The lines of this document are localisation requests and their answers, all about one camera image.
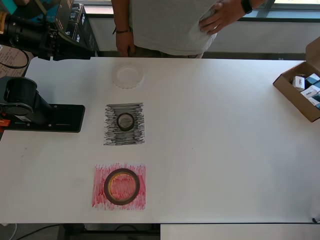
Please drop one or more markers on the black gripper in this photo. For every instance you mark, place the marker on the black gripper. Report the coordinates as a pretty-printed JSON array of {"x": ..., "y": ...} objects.
[{"x": 50, "y": 42}]

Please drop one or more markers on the white tape roll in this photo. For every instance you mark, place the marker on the white tape roll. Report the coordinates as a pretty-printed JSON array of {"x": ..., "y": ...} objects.
[{"x": 115, "y": 80}]

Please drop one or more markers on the black tape roll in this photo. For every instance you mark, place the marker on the black tape roll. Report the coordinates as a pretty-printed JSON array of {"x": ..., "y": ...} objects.
[{"x": 125, "y": 128}]

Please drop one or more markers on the red tape roll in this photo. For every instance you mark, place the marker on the red tape roll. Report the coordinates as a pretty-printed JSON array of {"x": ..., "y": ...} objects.
[{"x": 121, "y": 202}]

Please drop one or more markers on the person right forearm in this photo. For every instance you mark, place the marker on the person right forearm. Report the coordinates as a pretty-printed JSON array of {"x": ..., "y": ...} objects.
[{"x": 121, "y": 15}]

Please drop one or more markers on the dark grey Piper robot arm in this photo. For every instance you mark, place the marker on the dark grey Piper robot arm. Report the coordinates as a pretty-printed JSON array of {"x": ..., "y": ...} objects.
[{"x": 22, "y": 100}]

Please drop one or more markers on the person right hand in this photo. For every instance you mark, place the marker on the person right hand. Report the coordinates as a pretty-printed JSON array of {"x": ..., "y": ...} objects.
[{"x": 125, "y": 46}]

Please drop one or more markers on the person left hand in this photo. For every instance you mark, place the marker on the person left hand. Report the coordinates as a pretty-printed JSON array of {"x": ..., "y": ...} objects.
[{"x": 217, "y": 20}]

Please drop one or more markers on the black AOC box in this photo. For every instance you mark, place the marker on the black AOC box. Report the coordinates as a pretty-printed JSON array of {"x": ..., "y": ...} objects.
[
  {"x": 86, "y": 32},
  {"x": 71, "y": 31}
]

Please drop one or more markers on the small black box white text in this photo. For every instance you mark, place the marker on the small black box white text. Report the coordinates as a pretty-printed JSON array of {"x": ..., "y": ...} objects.
[{"x": 75, "y": 12}]

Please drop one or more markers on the black box with teal script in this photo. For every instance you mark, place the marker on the black box with teal script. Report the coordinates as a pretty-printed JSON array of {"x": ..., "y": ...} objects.
[{"x": 63, "y": 12}]

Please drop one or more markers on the tall GX760A cardboard box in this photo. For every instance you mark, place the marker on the tall GX760A cardboard box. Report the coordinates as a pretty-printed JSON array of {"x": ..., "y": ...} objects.
[{"x": 10, "y": 57}]

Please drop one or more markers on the person in grey shirt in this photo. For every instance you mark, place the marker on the person in grey shirt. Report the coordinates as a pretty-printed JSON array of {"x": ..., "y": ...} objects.
[{"x": 165, "y": 25}]

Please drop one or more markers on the black scribbled paper sheet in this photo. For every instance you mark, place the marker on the black scribbled paper sheet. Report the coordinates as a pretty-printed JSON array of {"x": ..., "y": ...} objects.
[{"x": 123, "y": 140}]

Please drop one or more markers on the red scribbled paper sheet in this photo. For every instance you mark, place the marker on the red scribbled paper sheet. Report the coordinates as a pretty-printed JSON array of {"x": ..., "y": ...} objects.
[{"x": 100, "y": 175}]

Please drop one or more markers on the black wrist watch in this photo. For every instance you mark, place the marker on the black wrist watch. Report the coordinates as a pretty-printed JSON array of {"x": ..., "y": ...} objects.
[{"x": 247, "y": 6}]

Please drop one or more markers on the open cardboard box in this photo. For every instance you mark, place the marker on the open cardboard box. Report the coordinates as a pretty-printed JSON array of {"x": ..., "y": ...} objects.
[{"x": 287, "y": 87}]

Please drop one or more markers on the white and blue small carton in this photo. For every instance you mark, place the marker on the white and blue small carton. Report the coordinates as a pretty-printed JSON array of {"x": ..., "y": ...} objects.
[
  {"x": 310, "y": 92},
  {"x": 315, "y": 102}
]

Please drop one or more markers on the white side table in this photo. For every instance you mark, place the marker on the white side table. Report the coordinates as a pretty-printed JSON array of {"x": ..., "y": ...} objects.
[{"x": 237, "y": 232}]

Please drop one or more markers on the black table frame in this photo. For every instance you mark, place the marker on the black table frame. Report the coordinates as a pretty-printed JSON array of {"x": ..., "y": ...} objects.
[{"x": 75, "y": 232}]

